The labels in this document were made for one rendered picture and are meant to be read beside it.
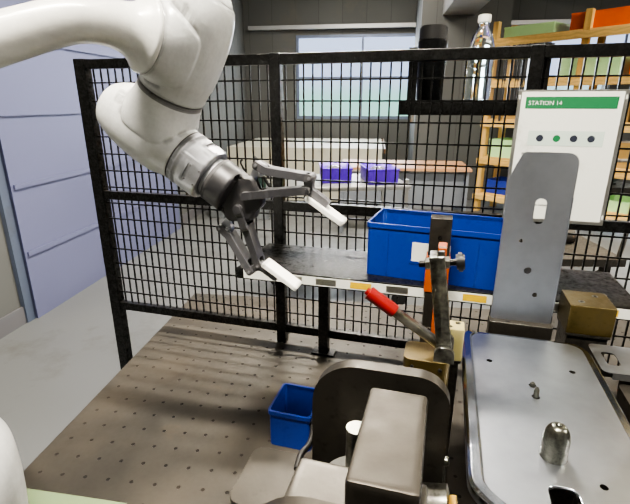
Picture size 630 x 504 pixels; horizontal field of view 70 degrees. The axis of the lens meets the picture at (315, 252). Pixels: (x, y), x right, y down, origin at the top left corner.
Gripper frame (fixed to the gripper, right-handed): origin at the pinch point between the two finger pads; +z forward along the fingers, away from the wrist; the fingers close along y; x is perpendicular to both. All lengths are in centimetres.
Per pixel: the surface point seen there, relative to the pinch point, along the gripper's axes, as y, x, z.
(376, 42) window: 38, 756, -155
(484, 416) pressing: -1.9, -7.1, 33.7
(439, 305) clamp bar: 5.8, -1.9, 19.7
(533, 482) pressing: 0.7, -18.0, 37.6
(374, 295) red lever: 0.5, -1.0, 11.5
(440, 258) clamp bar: 11.6, -1.8, 15.3
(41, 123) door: -130, 193, -214
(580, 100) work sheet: 45, 54, 27
